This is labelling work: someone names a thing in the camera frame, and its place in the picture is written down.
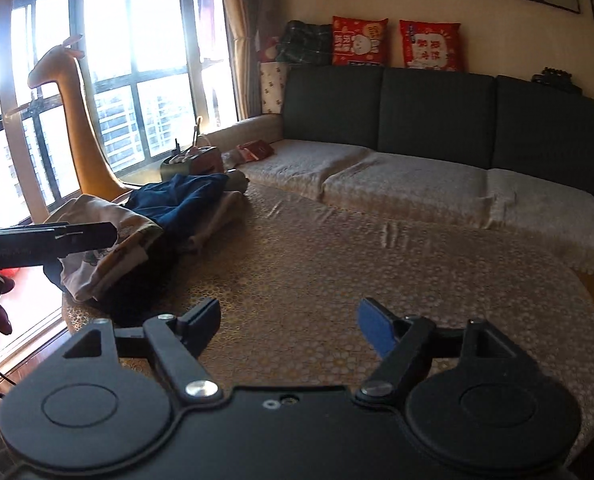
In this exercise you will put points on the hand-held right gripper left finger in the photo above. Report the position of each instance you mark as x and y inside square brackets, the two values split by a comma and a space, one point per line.
[204, 325]

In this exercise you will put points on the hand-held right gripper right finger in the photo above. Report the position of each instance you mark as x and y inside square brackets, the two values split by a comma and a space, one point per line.
[377, 330]

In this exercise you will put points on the grey crumpled cloth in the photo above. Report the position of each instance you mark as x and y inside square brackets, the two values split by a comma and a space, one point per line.
[233, 157]

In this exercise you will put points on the red printed pillow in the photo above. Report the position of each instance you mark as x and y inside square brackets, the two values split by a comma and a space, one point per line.
[432, 45]
[359, 40]

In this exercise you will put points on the large window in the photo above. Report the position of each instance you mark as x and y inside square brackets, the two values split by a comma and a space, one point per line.
[107, 25]

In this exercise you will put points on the blue garment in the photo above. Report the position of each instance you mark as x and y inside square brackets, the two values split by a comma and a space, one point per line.
[177, 200]

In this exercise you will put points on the cream printed garment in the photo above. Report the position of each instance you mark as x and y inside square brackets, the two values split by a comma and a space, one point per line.
[107, 240]

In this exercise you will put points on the dotted white box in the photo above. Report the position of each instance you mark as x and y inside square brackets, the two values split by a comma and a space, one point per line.
[272, 87]

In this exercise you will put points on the dark green sofa back cushion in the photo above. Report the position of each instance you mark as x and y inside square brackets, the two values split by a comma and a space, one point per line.
[547, 135]
[437, 115]
[332, 105]

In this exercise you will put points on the beige curtain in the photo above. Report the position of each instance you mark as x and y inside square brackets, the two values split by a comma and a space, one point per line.
[239, 20]

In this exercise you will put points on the red packet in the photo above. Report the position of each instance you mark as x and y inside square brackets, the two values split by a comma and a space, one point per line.
[257, 150]

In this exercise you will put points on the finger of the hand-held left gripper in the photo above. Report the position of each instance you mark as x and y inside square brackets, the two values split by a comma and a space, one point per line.
[87, 237]

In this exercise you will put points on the dark basket with items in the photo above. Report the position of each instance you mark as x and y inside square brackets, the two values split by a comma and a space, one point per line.
[192, 160]

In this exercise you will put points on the beige garment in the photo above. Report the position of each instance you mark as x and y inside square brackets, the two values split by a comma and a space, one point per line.
[217, 220]

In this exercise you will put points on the black carved ornament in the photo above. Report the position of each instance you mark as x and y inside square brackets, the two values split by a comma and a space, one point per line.
[554, 79]

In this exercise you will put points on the yellow giraffe toy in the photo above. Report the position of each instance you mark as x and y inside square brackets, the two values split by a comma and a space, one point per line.
[82, 135]

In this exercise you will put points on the green plaid pillow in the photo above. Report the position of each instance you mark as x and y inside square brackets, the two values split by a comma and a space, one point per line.
[304, 42]

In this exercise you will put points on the white curved lamp pole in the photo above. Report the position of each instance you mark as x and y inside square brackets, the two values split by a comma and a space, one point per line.
[4, 60]

